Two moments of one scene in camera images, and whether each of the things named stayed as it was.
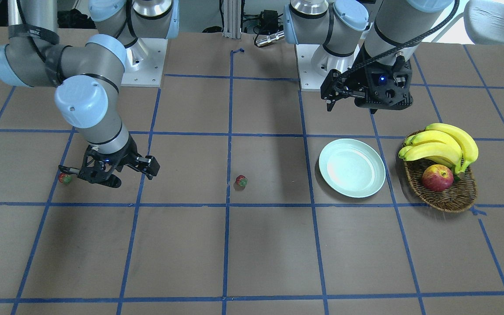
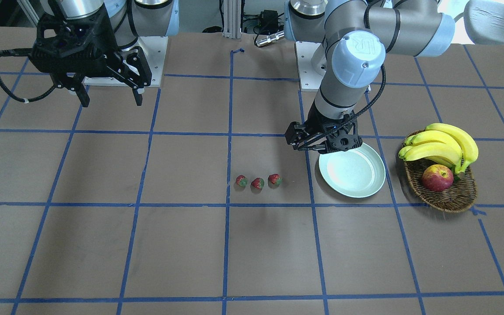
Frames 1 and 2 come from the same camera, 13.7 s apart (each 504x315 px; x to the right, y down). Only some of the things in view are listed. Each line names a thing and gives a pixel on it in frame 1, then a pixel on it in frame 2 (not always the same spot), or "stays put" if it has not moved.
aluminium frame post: x=232 y=19 stays put
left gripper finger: x=331 y=88 to x=301 y=140
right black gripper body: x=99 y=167 to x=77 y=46
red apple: x=437 y=178 stays put
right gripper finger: x=148 y=165 to x=138 y=58
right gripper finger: x=70 y=170 to x=62 y=80
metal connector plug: x=270 y=38 stays put
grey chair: x=495 y=23 stays put
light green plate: x=352 y=167 stays put
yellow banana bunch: x=442 y=143 stays put
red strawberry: x=242 y=180 stays put
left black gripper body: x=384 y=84 to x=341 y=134
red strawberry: x=65 y=178 to x=257 y=185
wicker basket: x=459 y=197 stays put
